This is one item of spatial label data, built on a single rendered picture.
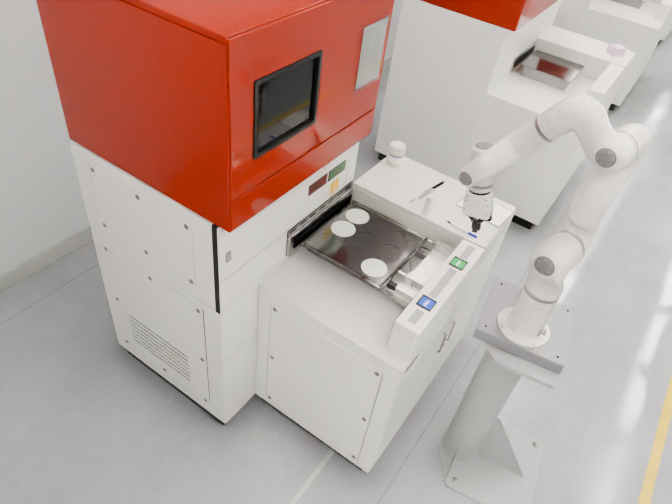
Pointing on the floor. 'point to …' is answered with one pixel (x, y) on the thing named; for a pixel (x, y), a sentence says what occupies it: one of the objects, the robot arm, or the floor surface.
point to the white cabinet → (349, 374)
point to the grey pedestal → (492, 435)
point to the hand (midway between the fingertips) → (476, 226)
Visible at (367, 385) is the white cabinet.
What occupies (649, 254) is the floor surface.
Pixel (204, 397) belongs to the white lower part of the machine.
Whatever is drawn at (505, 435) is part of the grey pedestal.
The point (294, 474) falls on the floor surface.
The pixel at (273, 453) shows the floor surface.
